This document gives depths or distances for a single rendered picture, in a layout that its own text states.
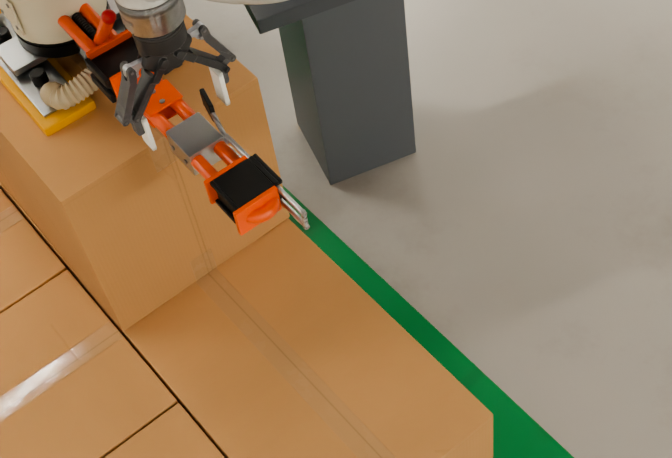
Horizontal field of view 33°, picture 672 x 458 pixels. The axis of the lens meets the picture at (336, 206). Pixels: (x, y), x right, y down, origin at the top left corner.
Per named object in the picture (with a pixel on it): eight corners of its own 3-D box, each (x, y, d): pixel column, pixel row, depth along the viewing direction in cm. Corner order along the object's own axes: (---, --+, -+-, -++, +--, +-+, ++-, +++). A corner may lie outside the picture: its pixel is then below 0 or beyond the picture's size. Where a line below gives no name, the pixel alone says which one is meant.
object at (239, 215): (209, 202, 169) (202, 181, 165) (250, 176, 171) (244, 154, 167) (241, 236, 165) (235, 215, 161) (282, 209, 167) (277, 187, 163)
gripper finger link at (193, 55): (160, 45, 167) (165, 36, 166) (213, 61, 176) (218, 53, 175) (174, 59, 165) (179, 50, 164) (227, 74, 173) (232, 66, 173)
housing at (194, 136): (169, 151, 177) (162, 132, 173) (205, 129, 179) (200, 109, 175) (193, 178, 173) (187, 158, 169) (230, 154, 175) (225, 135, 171)
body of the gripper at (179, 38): (166, -8, 164) (180, 39, 171) (116, 20, 161) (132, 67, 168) (195, 18, 160) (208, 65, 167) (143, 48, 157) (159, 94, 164)
